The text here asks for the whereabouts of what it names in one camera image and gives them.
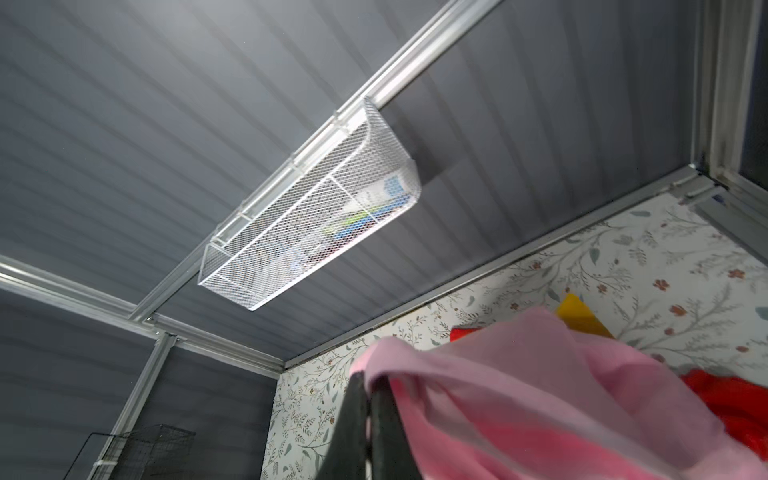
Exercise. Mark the pink cloth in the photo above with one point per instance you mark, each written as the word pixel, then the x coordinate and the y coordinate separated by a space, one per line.
pixel 447 445

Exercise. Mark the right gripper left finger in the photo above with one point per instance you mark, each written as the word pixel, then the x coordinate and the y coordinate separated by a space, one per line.
pixel 347 453

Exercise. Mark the yellow shirt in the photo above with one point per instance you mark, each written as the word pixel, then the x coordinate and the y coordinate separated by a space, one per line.
pixel 578 317

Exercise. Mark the items in white basket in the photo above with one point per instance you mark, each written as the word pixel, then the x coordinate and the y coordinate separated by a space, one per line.
pixel 332 229

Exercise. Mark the floral table mat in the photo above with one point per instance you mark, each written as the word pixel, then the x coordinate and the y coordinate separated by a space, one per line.
pixel 658 276

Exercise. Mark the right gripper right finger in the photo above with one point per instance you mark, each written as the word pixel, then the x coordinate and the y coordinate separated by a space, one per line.
pixel 390 454

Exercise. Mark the black wire basket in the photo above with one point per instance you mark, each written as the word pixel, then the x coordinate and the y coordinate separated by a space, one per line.
pixel 154 452

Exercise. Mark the white wire mesh basket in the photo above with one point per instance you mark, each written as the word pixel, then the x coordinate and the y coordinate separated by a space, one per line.
pixel 362 184

